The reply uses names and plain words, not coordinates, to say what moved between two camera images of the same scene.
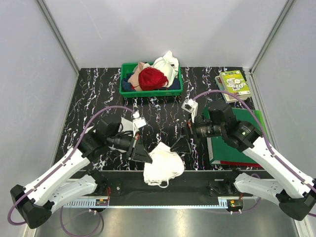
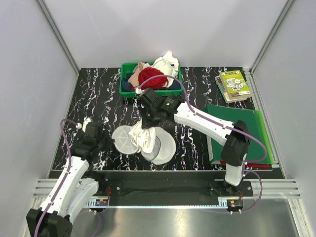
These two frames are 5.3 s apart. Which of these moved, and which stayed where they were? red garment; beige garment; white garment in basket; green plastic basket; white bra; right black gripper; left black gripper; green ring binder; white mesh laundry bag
Moved: left black gripper; white mesh laundry bag; white bra; right black gripper
Stayed: red garment; green plastic basket; green ring binder; beige garment; white garment in basket
